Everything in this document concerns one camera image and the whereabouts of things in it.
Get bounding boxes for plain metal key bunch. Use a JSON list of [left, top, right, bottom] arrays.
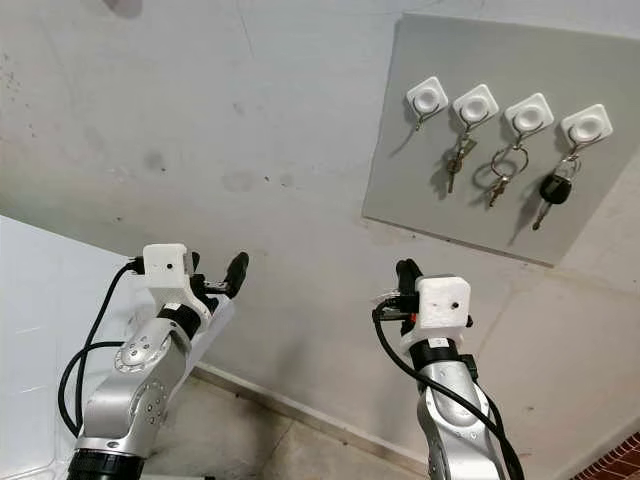
[[444, 125, 481, 194]]

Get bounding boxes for black headed car key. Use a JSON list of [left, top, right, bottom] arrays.
[[532, 148, 583, 232]]

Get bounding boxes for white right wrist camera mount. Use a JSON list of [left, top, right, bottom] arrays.
[[400, 276, 473, 351]]

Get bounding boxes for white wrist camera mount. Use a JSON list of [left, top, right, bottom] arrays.
[[142, 243, 209, 313], [400, 276, 473, 351]]

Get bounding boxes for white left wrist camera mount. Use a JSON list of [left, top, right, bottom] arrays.
[[142, 243, 209, 313]]

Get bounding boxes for grey wall board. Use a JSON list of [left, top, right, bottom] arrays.
[[362, 12, 640, 267]]

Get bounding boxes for keys on large ring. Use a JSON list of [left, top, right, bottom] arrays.
[[485, 140, 531, 209]]

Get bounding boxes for white square wall hook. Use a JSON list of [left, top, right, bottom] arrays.
[[504, 93, 555, 141], [406, 77, 450, 131], [560, 104, 614, 153], [452, 84, 501, 129]]

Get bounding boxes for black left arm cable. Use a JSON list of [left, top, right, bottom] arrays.
[[58, 258, 146, 438]]

